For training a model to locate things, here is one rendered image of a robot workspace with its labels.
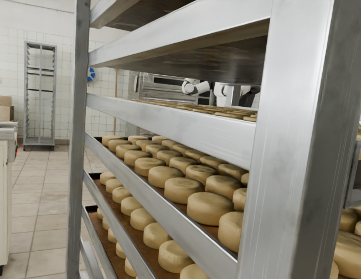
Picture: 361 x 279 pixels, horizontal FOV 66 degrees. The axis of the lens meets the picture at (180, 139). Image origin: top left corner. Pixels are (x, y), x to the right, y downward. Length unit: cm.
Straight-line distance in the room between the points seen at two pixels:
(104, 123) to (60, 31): 194
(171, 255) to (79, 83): 45
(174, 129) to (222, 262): 12
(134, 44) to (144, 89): 483
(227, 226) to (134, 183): 15
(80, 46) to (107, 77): 542
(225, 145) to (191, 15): 12
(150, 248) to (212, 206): 16
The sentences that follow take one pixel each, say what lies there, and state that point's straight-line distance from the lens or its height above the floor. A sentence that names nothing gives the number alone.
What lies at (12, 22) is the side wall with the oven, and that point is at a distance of 619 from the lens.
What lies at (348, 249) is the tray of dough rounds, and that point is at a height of 106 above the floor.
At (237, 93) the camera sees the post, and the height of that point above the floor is 119.
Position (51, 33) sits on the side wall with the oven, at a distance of 612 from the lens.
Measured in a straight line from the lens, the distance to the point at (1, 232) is 200.
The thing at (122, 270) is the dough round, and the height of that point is 86.
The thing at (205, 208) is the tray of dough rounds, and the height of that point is 106.
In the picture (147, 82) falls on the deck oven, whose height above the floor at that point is 137.
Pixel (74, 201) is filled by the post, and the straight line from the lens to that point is 74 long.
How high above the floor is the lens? 117
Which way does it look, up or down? 9 degrees down
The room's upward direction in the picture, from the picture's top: 5 degrees clockwise
